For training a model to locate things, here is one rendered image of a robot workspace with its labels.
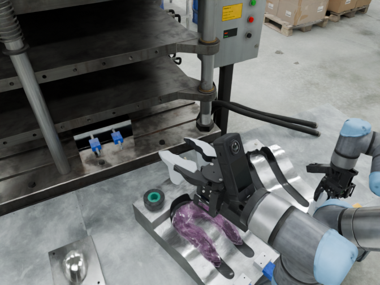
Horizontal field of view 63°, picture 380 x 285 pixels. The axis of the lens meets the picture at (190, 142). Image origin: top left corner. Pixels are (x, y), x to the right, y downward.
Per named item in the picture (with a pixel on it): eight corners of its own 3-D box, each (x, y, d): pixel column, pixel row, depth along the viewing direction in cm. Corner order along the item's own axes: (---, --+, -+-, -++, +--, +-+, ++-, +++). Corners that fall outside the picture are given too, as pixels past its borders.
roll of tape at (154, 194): (139, 203, 117) (138, 197, 115) (155, 190, 122) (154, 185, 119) (154, 215, 113) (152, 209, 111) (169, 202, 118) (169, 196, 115)
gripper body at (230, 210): (189, 201, 59) (240, 240, 53) (193, 167, 54) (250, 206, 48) (214, 182, 64) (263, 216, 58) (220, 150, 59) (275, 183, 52)
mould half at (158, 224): (276, 262, 111) (283, 247, 104) (229, 317, 98) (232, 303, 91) (182, 185, 138) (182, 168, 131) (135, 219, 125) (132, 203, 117)
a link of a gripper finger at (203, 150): (181, 156, 67) (204, 182, 61) (184, 133, 64) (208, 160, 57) (194, 152, 69) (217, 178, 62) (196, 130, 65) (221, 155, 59)
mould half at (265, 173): (328, 224, 123) (340, 203, 114) (276, 251, 115) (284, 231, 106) (255, 147, 156) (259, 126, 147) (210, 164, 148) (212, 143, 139)
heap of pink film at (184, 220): (247, 238, 112) (250, 227, 107) (214, 272, 103) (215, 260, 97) (197, 197, 126) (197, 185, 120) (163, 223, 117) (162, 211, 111)
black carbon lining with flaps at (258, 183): (311, 208, 121) (318, 193, 114) (278, 224, 115) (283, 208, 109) (258, 152, 144) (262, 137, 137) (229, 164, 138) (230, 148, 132)
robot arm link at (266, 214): (275, 222, 45) (300, 195, 50) (249, 204, 48) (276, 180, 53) (263, 252, 50) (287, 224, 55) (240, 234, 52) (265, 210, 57)
